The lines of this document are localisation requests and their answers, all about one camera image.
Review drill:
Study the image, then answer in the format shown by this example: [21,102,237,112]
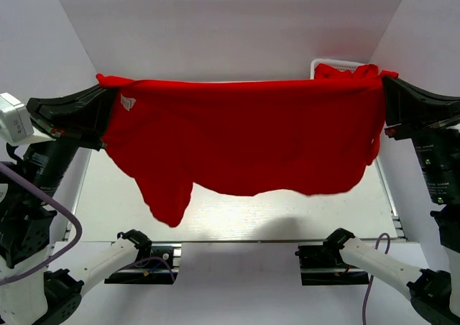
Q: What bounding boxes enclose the red t-shirt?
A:
[97,69,397,227]

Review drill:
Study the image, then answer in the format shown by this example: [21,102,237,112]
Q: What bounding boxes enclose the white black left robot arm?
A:
[1,86,152,324]

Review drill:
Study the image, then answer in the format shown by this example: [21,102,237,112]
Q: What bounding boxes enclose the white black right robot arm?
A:
[323,77,459,324]

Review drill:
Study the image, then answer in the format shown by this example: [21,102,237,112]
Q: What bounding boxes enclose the red t-shirts in basket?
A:
[313,63,379,80]

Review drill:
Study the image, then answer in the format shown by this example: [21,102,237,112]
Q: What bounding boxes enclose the white plastic basket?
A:
[309,58,367,80]

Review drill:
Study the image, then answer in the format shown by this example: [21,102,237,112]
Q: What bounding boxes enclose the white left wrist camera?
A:
[1,93,54,147]

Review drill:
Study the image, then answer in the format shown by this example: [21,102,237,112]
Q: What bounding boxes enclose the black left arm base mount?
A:
[104,243,181,285]

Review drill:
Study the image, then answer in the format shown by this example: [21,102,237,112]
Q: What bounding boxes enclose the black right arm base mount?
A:
[295,244,369,286]

